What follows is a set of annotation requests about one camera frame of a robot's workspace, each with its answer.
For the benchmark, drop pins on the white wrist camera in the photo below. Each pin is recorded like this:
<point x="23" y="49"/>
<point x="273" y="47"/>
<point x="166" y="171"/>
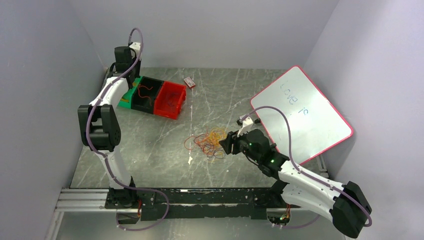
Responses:
<point x="136" y="50"/>
<point x="245" y="125"/>

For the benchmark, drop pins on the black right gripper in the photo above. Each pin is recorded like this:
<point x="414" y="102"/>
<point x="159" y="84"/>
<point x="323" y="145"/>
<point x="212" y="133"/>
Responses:
<point x="231" y="138"/>

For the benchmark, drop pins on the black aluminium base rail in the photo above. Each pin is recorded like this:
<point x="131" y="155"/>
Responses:
<point x="257" y="203"/>

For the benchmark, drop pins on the green plastic bin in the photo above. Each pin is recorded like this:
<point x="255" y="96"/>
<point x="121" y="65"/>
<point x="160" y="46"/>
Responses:
<point x="126" y="100"/>

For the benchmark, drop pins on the red plastic bin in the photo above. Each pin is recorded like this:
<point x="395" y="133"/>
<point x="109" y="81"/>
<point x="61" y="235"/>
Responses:
<point x="170" y="100"/>

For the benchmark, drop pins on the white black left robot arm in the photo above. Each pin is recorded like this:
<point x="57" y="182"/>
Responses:
<point x="99" y="126"/>

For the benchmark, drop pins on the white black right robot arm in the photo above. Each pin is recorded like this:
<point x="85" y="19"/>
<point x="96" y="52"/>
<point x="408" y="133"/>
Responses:
<point x="344" y="204"/>

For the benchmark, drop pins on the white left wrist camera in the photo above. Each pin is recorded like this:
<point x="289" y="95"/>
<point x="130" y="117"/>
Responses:
<point x="136" y="50"/>

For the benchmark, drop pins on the black plastic bin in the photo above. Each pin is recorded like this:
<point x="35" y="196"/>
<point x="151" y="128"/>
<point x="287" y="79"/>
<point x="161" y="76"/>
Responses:
<point x="147" y="92"/>

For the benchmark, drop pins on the pink framed whiteboard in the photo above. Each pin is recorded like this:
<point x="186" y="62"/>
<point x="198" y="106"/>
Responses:
<point x="296" y="115"/>

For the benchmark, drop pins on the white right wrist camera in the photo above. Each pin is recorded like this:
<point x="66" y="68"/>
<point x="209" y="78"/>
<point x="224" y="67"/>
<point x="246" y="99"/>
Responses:
<point x="245" y="125"/>

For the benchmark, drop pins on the small red white box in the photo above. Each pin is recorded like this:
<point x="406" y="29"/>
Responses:
<point x="189" y="82"/>

